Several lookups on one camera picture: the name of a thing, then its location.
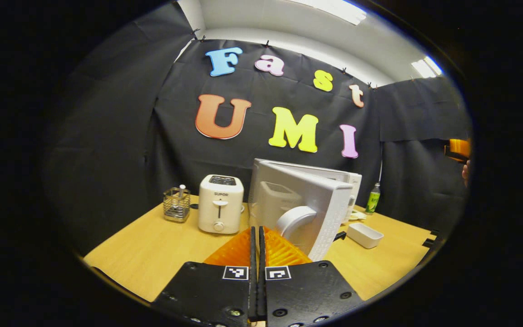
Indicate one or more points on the black backdrop cloth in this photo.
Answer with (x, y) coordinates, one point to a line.
(161, 136)

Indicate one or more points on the white toaster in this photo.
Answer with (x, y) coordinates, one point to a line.
(220, 209)

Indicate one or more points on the green drink bottle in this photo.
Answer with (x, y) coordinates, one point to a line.
(372, 202)

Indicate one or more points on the white rectangular tray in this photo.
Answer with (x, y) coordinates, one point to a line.
(365, 235)

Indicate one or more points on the small ceiling light panel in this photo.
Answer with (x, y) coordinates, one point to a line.
(426, 67)

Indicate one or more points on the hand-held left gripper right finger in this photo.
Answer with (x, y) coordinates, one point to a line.
(307, 295)

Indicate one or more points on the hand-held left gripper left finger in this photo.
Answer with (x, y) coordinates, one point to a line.
(207, 295)

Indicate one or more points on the large ceiling light panel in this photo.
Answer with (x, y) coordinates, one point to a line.
(334, 9)

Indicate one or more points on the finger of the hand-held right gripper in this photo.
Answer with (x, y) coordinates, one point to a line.
(459, 147)

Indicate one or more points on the white microwave oven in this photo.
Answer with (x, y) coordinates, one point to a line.
(316, 195)

